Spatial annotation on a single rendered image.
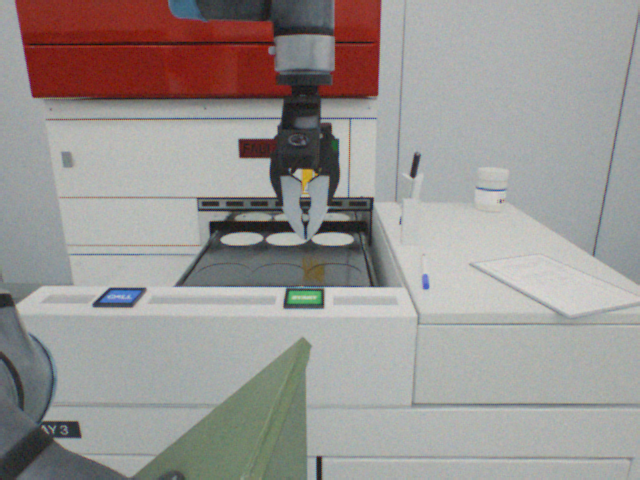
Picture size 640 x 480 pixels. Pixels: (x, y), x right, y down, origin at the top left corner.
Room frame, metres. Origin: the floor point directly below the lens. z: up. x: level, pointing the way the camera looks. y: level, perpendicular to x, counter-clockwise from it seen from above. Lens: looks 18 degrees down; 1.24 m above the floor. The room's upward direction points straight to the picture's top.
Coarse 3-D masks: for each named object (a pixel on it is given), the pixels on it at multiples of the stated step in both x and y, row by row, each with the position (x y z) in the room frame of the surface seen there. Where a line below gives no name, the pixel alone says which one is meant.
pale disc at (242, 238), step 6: (228, 234) 1.11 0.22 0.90; (234, 234) 1.11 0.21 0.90; (240, 234) 1.11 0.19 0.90; (246, 234) 1.11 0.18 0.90; (252, 234) 1.11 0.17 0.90; (258, 234) 1.11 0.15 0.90; (222, 240) 1.07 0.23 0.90; (228, 240) 1.07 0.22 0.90; (234, 240) 1.07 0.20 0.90; (240, 240) 1.07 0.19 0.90; (246, 240) 1.07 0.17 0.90; (252, 240) 1.06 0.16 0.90; (258, 240) 1.07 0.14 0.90
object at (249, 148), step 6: (240, 144) 1.18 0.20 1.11; (246, 144) 1.18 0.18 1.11; (252, 144) 1.18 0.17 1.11; (258, 144) 1.18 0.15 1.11; (264, 144) 1.18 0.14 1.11; (270, 144) 1.18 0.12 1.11; (276, 144) 1.18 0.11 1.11; (240, 150) 1.18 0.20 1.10; (246, 150) 1.18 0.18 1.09; (252, 150) 1.18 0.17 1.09; (258, 150) 1.18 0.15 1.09; (264, 150) 1.18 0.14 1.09; (270, 150) 1.18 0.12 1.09; (240, 156) 1.18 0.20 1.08; (246, 156) 1.18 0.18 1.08; (252, 156) 1.18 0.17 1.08; (258, 156) 1.18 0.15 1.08; (264, 156) 1.18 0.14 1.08
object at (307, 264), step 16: (208, 256) 0.95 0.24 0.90; (224, 256) 0.96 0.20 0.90; (240, 256) 0.96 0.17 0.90; (256, 256) 0.95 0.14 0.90; (272, 256) 0.96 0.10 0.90; (288, 256) 0.96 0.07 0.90; (304, 256) 0.96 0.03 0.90; (320, 256) 0.96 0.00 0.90; (336, 256) 0.96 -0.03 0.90; (352, 256) 0.96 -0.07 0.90; (192, 272) 0.86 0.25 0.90; (208, 272) 0.86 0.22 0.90; (224, 272) 0.86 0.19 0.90; (240, 272) 0.86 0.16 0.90; (256, 272) 0.86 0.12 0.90; (272, 272) 0.86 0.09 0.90; (288, 272) 0.86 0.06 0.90; (304, 272) 0.86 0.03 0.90; (320, 272) 0.86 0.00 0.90; (336, 272) 0.86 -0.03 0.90; (352, 272) 0.86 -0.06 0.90
